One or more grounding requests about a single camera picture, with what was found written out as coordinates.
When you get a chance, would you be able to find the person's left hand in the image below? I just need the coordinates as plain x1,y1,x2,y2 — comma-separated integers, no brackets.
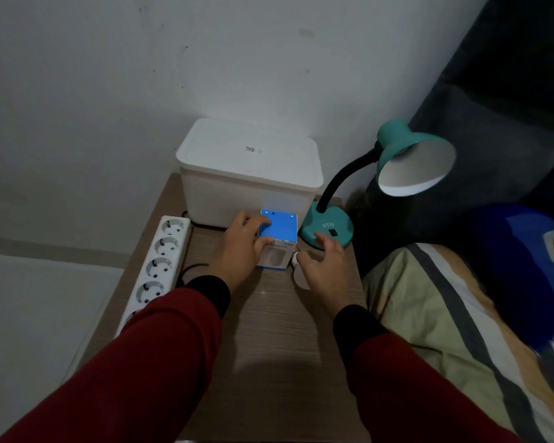
210,210,276,291

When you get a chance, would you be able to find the person's right hand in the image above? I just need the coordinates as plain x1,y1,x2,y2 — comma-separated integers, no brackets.
296,231,354,314

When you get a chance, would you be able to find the white light bulb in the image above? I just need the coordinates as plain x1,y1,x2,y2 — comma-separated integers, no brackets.
289,250,313,291

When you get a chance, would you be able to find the blue and white bulb box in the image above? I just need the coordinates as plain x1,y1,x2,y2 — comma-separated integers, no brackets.
257,208,299,272

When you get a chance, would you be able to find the person's right forearm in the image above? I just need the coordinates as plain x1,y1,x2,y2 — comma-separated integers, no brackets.
333,303,523,443

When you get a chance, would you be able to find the person's left forearm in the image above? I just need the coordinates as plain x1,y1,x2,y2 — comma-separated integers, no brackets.
0,274,232,443

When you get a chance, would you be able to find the white plastic storage box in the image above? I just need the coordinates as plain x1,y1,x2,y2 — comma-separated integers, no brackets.
175,117,325,229

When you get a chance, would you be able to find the white power strip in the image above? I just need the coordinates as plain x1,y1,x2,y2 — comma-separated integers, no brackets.
114,215,193,338

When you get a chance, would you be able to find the striped beige bed sheet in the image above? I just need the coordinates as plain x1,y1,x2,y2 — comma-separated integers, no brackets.
362,243,554,443

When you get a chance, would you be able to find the teal gooseneck desk lamp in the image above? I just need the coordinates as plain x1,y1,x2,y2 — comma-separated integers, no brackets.
298,118,458,251

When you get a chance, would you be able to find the blue printed pillow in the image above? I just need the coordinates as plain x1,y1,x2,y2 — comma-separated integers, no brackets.
468,203,554,352

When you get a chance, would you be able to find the dark grey cushion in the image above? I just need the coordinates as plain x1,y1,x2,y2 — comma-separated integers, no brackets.
346,0,554,278

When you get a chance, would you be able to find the black power cable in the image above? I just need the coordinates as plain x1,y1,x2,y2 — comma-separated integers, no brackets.
175,209,228,288

